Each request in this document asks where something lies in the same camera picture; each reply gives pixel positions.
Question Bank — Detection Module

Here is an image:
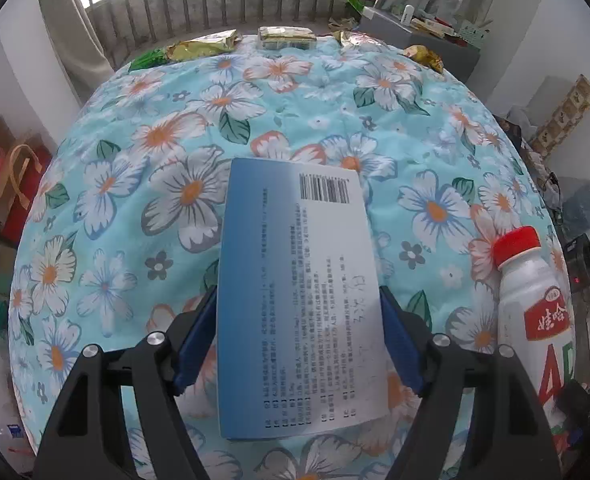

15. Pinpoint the black device red light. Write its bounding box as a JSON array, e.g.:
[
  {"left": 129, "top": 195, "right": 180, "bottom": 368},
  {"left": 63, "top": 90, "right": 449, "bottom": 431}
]
[{"left": 562, "top": 232, "right": 590, "bottom": 287}]

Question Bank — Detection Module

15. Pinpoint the green yellow flat packet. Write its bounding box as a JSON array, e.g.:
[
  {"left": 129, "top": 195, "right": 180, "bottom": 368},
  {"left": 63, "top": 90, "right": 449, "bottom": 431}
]
[{"left": 256, "top": 25, "right": 318, "bottom": 52}]

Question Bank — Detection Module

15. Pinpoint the patterned cardboard panel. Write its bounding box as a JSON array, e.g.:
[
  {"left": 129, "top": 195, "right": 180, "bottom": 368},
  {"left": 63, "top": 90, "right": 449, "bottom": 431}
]
[{"left": 530, "top": 74, "right": 590, "bottom": 159}]

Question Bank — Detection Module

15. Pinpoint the green patterned box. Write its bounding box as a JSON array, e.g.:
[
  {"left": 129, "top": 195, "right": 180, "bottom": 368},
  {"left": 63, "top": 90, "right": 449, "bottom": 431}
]
[{"left": 456, "top": 20, "right": 492, "bottom": 49}]

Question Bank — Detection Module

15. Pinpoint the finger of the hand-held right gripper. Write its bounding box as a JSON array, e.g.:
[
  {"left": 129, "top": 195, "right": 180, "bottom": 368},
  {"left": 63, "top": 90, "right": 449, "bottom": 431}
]
[{"left": 555, "top": 380, "right": 590, "bottom": 442}]

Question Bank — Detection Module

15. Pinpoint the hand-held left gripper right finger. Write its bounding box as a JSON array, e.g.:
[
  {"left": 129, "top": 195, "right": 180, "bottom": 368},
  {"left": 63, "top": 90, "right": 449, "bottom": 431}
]
[{"left": 379, "top": 285, "right": 562, "bottom": 480}]

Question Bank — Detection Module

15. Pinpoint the white bottle red cap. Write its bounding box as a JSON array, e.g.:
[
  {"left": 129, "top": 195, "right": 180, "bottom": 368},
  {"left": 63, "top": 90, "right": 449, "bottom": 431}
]
[{"left": 492, "top": 226, "right": 576, "bottom": 437}]

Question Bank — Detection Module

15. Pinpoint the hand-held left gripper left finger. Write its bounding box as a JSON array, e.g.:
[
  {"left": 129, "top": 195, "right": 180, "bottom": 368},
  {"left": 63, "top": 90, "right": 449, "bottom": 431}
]
[{"left": 34, "top": 285, "right": 221, "bottom": 480}]

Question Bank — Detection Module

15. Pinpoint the beige curtain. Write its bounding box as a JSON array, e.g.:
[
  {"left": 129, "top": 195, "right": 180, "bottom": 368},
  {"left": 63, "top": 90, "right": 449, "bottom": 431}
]
[{"left": 35, "top": 0, "right": 116, "bottom": 107}]

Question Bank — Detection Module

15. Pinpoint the crumpled gold foil wrapper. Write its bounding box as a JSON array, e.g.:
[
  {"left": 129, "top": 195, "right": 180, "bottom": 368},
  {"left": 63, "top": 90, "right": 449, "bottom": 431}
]
[{"left": 339, "top": 30, "right": 377, "bottom": 49}]

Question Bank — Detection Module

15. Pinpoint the white blue medicine box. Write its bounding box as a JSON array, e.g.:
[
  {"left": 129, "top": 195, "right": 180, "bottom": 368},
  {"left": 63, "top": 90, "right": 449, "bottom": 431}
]
[{"left": 216, "top": 157, "right": 390, "bottom": 442}]

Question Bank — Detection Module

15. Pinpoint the blue water jug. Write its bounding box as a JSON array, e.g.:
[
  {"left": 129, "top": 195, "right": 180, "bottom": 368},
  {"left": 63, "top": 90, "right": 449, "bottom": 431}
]
[{"left": 560, "top": 182, "right": 590, "bottom": 234}]

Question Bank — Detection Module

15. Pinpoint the green snack packet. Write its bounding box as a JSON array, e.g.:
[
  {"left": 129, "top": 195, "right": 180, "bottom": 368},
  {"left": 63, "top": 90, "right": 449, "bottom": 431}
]
[{"left": 129, "top": 48, "right": 169, "bottom": 72}]

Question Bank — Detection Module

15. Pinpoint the round gold snack packet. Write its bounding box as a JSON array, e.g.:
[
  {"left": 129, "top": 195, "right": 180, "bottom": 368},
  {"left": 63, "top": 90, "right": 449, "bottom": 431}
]
[{"left": 403, "top": 45, "right": 445, "bottom": 74}]

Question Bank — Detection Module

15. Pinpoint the red paper bag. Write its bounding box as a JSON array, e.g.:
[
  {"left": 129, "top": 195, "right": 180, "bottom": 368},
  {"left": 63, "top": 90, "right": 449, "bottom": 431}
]
[{"left": 1, "top": 199, "right": 36, "bottom": 247}]

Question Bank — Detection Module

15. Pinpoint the grey cabinet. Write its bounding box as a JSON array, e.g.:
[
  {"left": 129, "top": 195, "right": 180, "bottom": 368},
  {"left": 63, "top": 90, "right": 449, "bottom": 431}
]
[{"left": 359, "top": 7, "right": 481, "bottom": 87}]

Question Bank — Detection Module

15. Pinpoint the light blue floral blanket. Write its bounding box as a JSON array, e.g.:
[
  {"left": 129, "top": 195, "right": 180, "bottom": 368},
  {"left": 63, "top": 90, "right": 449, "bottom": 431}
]
[{"left": 7, "top": 32, "right": 576, "bottom": 480}]

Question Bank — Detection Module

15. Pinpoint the brown paper bag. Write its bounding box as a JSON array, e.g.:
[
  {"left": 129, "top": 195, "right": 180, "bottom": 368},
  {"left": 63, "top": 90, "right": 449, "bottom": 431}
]
[{"left": 0, "top": 144, "right": 54, "bottom": 222}]

